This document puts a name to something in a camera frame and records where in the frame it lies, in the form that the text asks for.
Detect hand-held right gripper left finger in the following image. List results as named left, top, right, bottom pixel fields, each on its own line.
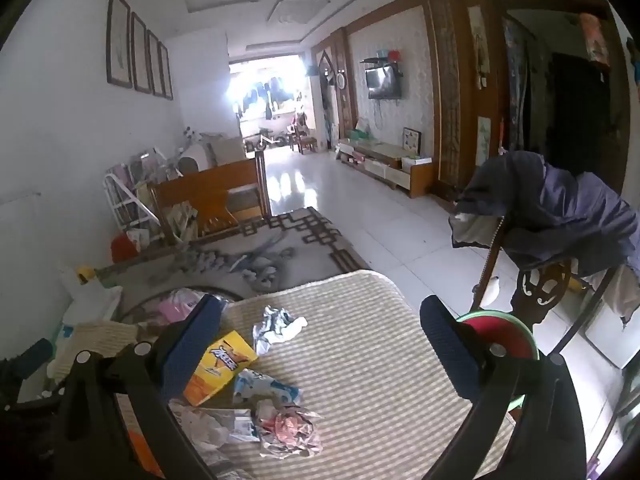
left=52, top=294, right=226, bottom=480

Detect beige striped cloth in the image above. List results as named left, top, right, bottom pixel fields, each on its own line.
left=50, top=270, right=516, bottom=480

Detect wall television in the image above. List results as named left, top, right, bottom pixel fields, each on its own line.
left=366, top=65, right=402, bottom=100

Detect white foam box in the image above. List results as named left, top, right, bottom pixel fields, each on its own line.
left=60, top=265, right=123, bottom=331

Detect newspaper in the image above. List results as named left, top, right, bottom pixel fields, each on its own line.
left=256, top=399, right=325, bottom=459

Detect hanging wall scroll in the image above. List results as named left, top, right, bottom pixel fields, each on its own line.
left=467, top=5, right=491, bottom=91

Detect framed wall painting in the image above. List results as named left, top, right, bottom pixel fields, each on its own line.
left=476, top=116, right=496, bottom=166

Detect grey blue jacket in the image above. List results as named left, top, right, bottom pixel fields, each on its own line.
left=449, top=150, right=640, bottom=328

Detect clear plastic bag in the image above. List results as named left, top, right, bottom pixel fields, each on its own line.
left=169, top=399, right=236, bottom=466

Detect wooden television cabinet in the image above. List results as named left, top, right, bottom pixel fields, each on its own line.
left=336, top=137, right=433, bottom=198

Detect sofa with cushions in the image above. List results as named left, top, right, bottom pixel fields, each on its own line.
left=177, top=132, right=256, bottom=173

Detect small wooden chair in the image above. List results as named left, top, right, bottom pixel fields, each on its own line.
left=290, top=120, right=318, bottom=155

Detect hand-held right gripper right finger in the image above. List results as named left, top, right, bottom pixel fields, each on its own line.
left=419, top=295, right=588, bottom=480

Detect red plastic container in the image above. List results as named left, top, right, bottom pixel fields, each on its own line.
left=111, top=234, right=141, bottom=263

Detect carved wooden armchair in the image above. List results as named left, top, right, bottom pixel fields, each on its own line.
left=470, top=210, right=621, bottom=361

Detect yellow orange cardboard box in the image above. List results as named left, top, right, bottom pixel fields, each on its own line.
left=182, top=330, right=259, bottom=407

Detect white wire rack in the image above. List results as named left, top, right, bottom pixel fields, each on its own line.
left=103, top=147, right=171, bottom=248

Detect red basin with green rim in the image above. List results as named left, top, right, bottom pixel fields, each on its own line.
left=452, top=308, right=540, bottom=411

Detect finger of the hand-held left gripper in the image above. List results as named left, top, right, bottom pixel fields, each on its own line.
left=10, top=338, right=55, bottom=386

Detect pink cloth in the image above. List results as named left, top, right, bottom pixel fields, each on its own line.
left=152, top=287, right=203, bottom=326

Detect orange hanging ornament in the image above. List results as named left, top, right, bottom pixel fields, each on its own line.
left=580, top=12, right=611, bottom=66

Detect blue white plastic wrapper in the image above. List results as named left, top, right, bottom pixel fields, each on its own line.
left=232, top=367, right=303, bottom=406

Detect hanging clothes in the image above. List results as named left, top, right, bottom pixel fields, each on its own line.
left=235, top=77, right=296, bottom=121

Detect framed wall picture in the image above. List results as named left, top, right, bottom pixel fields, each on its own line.
left=130, top=11, right=152, bottom=94
left=158, top=41, right=174, bottom=101
left=146, top=30, right=166, bottom=98
left=106, top=0, right=133, bottom=89

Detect wall shelf with containers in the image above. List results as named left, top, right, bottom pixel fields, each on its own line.
left=361, top=50, right=405, bottom=67

